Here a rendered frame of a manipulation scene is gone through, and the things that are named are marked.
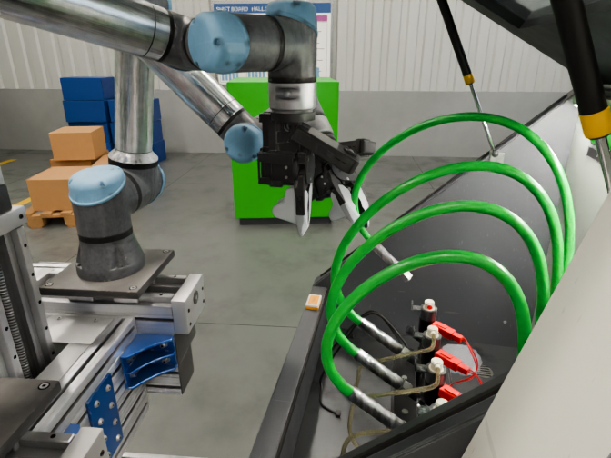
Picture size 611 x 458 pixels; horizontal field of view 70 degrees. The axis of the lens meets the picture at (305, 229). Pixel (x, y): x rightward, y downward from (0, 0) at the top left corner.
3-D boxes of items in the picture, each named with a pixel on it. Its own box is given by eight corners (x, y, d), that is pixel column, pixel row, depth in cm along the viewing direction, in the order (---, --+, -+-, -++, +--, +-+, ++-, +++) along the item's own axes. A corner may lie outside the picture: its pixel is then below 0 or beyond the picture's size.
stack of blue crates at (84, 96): (73, 164, 655) (56, 77, 610) (90, 156, 700) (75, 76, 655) (155, 165, 645) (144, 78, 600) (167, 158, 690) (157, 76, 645)
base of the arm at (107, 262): (63, 280, 98) (54, 239, 95) (98, 252, 112) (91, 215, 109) (128, 283, 97) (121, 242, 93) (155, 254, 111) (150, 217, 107)
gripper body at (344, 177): (336, 204, 95) (315, 157, 99) (364, 182, 90) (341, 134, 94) (312, 204, 90) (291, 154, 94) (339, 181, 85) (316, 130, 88)
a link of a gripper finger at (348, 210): (343, 239, 88) (328, 200, 91) (364, 224, 84) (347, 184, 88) (332, 238, 86) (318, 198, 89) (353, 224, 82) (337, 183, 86)
